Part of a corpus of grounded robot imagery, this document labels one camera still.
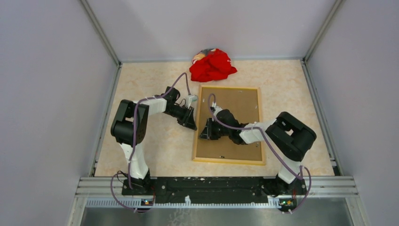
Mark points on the yellow wooden photo frame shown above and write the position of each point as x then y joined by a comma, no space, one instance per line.
194,137

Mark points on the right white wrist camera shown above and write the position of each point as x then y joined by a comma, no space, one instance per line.
215,110

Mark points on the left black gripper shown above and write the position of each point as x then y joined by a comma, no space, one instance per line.
187,119

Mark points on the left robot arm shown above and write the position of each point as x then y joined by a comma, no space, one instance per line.
130,124

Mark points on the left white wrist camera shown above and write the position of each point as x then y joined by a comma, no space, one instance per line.
190,99

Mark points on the brown backing board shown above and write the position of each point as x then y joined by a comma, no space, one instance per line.
243,103

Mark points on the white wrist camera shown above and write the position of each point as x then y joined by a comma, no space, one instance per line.
215,110
190,99

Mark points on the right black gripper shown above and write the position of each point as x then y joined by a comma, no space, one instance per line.
206,133

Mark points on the red crumpled cloth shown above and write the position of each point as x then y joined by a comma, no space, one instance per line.
211,64

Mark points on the aluminium front rail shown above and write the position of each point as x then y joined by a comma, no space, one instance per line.
106,192

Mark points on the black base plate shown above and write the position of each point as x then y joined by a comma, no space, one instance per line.
213,190

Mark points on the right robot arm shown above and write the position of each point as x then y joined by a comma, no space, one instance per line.
286,136

